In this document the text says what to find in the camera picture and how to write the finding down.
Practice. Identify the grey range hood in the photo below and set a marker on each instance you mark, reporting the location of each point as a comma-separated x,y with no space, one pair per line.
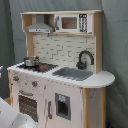
40,24

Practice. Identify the wooden toy kitchen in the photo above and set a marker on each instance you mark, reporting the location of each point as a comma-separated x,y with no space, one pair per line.
87,97

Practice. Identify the left red stove knob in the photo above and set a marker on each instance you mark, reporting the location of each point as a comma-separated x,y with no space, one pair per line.
16,78

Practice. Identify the grey ice dispenser panel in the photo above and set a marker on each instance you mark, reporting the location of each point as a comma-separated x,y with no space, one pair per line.
63,108

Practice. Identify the toy microwave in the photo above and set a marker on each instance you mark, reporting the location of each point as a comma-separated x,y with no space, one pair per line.
73,23

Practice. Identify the right red stove knob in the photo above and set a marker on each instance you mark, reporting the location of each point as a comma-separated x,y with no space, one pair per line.
34,83

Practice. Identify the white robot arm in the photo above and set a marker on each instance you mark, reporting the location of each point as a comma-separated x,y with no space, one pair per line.
10,118

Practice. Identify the grey toy sink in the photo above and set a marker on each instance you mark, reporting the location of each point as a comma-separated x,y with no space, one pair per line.
72,73

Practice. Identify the black toy faucet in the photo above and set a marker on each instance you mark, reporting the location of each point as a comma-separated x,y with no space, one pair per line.
82,63

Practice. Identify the grey cabinet door handle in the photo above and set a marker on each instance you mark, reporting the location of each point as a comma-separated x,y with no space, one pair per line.
49,110

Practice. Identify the toy oven door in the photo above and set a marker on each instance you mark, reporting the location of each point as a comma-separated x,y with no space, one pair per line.
28,105

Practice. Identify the black toy stovetop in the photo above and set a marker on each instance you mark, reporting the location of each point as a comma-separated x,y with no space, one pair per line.
41,67

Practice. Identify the small metal toy pot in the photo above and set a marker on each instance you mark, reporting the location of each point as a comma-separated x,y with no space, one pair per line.
31,61

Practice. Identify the red stove knob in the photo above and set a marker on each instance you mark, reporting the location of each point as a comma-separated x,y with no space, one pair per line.
34,83
16,78

